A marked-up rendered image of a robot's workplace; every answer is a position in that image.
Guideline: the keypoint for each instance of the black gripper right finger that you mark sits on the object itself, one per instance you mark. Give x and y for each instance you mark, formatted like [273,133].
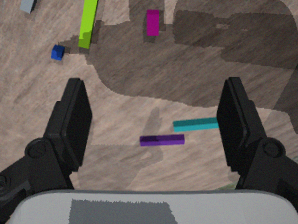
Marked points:
[247,147]

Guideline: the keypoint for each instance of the small blue cube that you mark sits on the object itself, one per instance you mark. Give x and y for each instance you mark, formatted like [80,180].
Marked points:
[57,52]

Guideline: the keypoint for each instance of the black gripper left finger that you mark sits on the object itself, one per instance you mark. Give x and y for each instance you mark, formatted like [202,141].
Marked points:
[46,157]

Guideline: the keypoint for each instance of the grey rectangular block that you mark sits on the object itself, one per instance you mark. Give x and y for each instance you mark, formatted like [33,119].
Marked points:
[28,5]

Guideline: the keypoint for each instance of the magenta rod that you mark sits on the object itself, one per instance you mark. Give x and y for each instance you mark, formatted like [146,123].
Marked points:
[152,22]

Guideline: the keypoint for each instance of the lime green rod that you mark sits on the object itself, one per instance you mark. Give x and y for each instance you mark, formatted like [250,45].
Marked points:
[87,24]

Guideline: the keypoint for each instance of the purple rod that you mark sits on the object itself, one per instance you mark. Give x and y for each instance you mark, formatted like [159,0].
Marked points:
[159,140]

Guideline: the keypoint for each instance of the turquoise rod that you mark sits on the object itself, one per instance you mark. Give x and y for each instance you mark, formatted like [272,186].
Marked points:
[195,124]

